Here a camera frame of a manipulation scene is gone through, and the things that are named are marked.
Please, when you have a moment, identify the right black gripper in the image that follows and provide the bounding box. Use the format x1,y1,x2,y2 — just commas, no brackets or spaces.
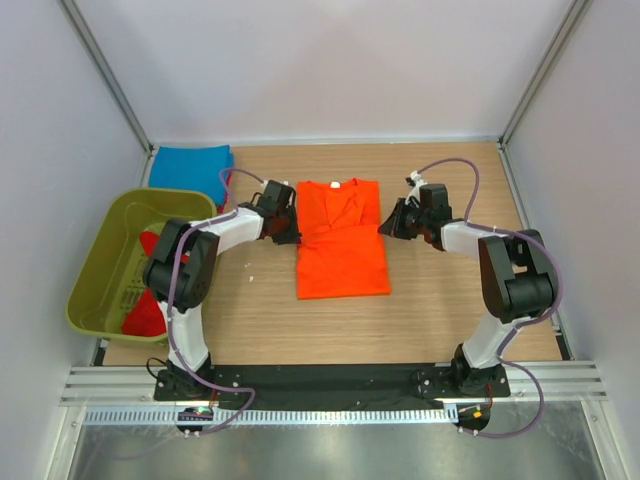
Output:
379,198,430,240

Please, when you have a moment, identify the orange t shirt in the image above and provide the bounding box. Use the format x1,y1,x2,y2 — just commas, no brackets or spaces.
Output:
296,178,391,300

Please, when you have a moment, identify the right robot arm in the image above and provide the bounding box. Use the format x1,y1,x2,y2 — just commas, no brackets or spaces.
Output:
378,180,560,396

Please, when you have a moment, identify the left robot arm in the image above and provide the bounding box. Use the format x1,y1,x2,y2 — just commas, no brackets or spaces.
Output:
142,180,301,401

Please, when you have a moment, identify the blue folded t shirt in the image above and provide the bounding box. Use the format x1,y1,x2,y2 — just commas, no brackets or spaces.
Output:
148,145,234,206

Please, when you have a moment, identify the red t shirt in basket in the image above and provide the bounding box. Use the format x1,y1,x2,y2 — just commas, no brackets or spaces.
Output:
121,231,166,337

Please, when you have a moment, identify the olive green plastic basket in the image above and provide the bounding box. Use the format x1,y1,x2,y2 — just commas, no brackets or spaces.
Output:
66,187,217,345

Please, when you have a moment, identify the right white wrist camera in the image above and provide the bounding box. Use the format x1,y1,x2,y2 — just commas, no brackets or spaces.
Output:
404,171,427,207

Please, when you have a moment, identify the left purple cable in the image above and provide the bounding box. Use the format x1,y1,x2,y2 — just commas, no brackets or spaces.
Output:
144,167,266,441

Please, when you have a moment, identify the purple cable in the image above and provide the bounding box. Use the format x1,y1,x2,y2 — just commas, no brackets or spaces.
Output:
144,167,266,441
412,157,566,441

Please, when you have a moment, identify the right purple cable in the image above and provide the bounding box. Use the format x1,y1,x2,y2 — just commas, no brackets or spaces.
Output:
412,157,566,441

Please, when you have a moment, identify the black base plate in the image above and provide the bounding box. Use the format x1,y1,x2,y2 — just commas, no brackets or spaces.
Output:
152,362,512,413

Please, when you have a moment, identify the white slotted cable duct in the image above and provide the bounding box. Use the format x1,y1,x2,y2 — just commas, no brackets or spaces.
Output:
84,404,458,428

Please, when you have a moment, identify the aluminium frame rail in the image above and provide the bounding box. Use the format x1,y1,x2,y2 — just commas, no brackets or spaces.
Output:
60,360,607,406

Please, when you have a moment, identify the right aluminium corner post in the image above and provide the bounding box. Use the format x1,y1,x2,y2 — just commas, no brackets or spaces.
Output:
498,0,592,151

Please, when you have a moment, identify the aluminium corner post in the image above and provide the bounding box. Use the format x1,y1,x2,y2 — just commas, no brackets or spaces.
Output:
59,0,152,157
498,0,592,151

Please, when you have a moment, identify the left aluminium corner post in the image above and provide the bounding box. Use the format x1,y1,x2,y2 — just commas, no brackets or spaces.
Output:
59,0,152,157

